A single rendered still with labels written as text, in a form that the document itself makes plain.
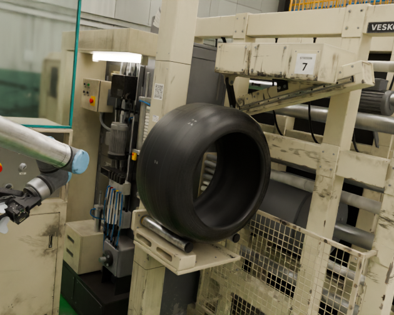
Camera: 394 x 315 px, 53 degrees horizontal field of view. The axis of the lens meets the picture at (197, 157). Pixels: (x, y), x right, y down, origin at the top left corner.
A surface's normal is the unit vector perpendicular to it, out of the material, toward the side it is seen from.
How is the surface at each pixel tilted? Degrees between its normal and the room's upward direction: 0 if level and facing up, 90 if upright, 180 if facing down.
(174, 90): 90
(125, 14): 90
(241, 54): 90
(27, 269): 90
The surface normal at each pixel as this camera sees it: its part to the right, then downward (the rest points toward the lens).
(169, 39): -0.76, 0.01
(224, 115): 0.39, -0.55
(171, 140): -0.60, -0.47
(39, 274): 0.63, 0.22
